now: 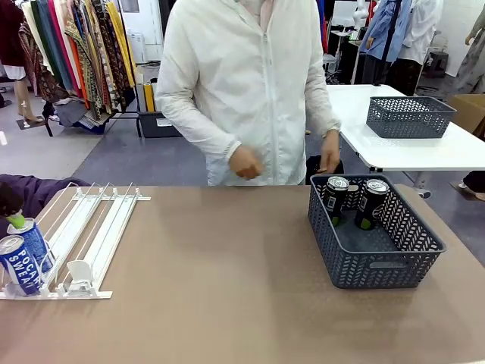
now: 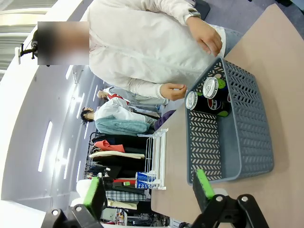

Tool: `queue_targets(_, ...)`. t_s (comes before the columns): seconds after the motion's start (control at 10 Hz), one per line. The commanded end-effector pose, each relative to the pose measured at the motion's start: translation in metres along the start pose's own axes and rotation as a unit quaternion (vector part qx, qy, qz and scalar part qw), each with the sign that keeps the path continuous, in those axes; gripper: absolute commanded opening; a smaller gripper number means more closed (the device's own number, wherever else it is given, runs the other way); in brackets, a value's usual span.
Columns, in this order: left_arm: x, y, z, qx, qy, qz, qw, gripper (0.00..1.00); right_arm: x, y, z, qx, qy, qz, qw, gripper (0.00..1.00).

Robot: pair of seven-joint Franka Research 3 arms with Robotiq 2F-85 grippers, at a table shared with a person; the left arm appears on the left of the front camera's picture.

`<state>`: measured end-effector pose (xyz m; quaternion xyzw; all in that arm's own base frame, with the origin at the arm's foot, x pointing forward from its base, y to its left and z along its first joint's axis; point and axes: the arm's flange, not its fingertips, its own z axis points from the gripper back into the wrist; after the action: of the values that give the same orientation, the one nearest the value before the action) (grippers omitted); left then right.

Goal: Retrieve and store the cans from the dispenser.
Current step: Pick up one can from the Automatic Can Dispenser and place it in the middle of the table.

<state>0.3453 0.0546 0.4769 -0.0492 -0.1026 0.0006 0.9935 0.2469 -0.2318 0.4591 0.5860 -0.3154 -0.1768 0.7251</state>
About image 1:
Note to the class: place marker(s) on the white floor appliance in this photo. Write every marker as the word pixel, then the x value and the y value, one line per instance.
pixel 136 47

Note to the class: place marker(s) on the beige display mannequin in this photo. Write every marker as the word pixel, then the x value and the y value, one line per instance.
pixel 23 98

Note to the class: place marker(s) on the blue hanging shirt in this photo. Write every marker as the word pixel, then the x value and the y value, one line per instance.
pixel 379 30

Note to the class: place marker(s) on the person in white jacket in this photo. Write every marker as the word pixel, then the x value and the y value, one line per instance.
pixel 242 83

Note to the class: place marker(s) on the grey plastic lattice basket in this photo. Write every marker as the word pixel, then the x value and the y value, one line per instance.
pixel 379 265
pixel 409 117

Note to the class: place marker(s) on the yellow hanging fabric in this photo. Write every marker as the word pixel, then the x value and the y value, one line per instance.
pixel 123 45

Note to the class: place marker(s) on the person's left hand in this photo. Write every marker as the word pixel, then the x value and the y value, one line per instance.
pixel 330 151

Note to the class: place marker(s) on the white dispenser pusher paddle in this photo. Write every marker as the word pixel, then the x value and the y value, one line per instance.
pixel 80 273

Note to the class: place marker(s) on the black clothes stand pole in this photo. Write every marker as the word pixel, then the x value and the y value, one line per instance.
pixel 390 38

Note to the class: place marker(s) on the teal hanging fabric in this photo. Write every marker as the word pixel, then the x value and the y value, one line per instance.
pixel 56 49

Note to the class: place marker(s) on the green hanging fabric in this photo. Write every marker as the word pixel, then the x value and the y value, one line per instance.
pixel 42 34

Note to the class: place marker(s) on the orange hanging fabric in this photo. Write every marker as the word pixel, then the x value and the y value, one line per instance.
pixel 78 72

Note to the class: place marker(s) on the dark patterned hanging fabric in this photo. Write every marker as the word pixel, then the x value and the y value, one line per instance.
pixel 110 49

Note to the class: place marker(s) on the olive patterned hanging fabric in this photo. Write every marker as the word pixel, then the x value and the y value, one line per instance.
pixel 91 72

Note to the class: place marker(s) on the white board panel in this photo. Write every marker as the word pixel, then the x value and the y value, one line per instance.
pixel 141 98

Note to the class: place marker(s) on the grey fabric pile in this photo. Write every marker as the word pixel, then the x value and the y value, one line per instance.
pixel 72 113

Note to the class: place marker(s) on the blue Pocari Sweat can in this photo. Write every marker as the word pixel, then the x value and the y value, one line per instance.
pixel 36 242
pixel 19 265

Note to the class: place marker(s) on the black Pepsi can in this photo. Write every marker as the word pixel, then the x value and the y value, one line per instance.
pixel 335 201
pixel 371 204

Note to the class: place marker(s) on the person's right forearm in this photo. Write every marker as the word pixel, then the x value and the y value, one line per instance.
pixel 204 129

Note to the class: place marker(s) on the brown patterned garment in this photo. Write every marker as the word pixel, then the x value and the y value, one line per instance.
pixel 43 77

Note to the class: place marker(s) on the brown cardboard box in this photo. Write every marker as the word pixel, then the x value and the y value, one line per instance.
pixel 470 110

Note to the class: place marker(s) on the dark purple cloth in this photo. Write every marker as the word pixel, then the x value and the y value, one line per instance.
pixel 38 193

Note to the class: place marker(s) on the person's right hand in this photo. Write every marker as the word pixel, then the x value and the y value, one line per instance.
pixel 246 165

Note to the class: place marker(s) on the white hanging shirt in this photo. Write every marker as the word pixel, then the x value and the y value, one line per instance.
pixel 422 30

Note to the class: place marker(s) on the small black step stool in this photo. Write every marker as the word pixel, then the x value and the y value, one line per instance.
pixel 439 62

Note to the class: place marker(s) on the grey storage bin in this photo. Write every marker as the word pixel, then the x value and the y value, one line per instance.
pixel 155 125

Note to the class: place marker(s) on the person's left forearm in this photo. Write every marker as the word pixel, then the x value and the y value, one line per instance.
pixel 323 113

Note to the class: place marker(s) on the yellow board panel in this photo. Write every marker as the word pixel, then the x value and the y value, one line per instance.
pixel 149 98

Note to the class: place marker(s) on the white can dispenser rack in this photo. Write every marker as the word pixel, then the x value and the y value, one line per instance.
pixel 98 227

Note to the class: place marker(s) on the white side table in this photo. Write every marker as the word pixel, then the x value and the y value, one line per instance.
pixel 417 151

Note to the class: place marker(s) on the seated person's leg and shoe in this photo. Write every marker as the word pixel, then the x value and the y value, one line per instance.
pixel 475 184

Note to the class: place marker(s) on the mannequin in grey dress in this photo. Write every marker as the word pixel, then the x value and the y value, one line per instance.
pixel 471 64

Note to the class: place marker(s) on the dark red garment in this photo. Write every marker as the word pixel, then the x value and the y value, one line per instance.
pixel 9 30

